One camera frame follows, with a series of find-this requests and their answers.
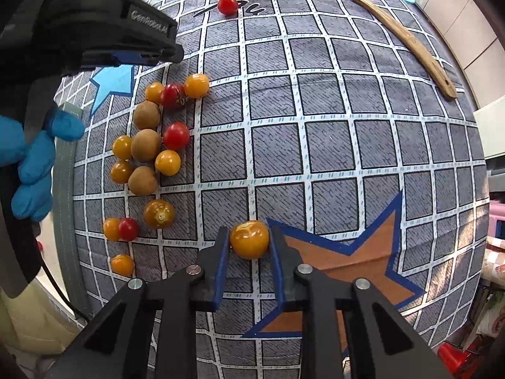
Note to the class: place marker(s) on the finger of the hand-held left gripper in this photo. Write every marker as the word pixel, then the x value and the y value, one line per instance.
pixel 126 58

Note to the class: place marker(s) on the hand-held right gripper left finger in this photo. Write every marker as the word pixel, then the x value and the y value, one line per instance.
pixel 221 272

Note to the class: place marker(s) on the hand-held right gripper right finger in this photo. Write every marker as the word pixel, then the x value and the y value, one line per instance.
pixel 277 274

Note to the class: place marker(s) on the large yellow cherry tomato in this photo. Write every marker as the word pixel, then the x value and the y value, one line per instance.
pixel 249 239

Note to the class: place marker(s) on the person's left hand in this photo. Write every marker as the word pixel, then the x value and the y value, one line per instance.
pixel 37 166

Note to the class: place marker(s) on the red cherry tomato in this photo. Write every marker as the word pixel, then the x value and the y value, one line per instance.
pixel 227 5
pixel 176 136
pixel 128 229
pixel 172 95

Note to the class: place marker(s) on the brown longan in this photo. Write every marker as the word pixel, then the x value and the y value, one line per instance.
pixel 143 181
pixel 146 115
pixel 146 145

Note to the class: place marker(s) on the group of yellow tomatoes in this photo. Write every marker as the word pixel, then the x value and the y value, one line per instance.
pixel 158 213

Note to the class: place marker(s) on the grey checked star blanket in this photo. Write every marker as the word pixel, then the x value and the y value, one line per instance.
pixel 335 146

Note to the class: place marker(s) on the red plastic object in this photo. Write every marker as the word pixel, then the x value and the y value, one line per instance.
pixel 453 357

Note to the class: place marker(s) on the pink box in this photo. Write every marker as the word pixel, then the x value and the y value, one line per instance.
pixel 498 227

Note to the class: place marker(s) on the curved wooden strip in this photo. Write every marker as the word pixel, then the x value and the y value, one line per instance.
pixel 394 27

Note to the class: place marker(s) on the white cabinet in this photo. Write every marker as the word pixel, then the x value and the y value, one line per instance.
pixel 465 27

